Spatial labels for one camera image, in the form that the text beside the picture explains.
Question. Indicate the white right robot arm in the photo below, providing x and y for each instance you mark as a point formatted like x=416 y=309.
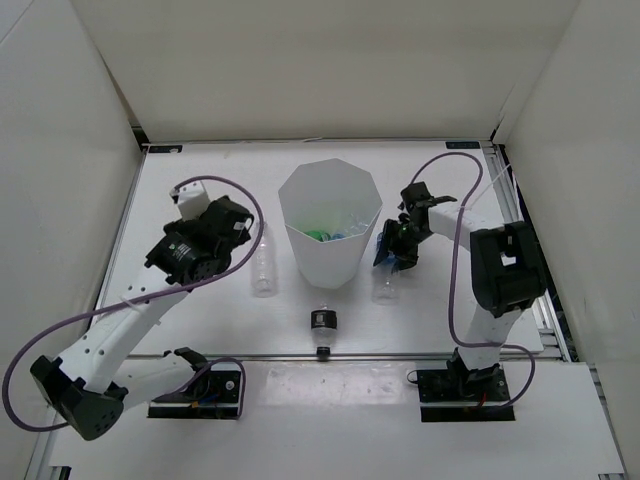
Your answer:
x=506 y=276

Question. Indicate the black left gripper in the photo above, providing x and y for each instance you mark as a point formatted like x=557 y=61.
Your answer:
x=180 y=226

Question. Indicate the clear bottle black label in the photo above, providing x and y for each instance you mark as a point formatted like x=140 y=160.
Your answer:
x=323 y=325

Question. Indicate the blue Pocari Sweat bottle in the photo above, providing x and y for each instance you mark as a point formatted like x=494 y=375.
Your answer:
x=386 y=281

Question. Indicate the white octagonal plastic bin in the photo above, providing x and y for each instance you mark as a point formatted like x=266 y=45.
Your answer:
x=310 y=199

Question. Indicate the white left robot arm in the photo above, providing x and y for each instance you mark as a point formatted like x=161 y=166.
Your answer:
x=87 y=384

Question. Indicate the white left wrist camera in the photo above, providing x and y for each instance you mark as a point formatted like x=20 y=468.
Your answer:
x=191 y=200

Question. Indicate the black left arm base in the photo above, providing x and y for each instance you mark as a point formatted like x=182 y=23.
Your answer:
x=218 y=394

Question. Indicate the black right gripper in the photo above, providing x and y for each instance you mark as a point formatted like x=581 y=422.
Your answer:
x=389 y=243

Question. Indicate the clear bottle blue label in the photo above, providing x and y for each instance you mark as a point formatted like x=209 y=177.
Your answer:
x=348 y=224

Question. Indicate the green plastic soda bottle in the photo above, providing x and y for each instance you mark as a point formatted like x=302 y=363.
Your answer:
x=319 y=235

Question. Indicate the aluminium table edge rail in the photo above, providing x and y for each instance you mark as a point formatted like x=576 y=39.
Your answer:
x=313 y=357

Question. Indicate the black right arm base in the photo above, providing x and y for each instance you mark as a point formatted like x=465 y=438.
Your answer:
x=454 y=395

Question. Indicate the clear unlabeled plastic bottle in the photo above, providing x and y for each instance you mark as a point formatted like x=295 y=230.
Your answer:
x=263 y=266

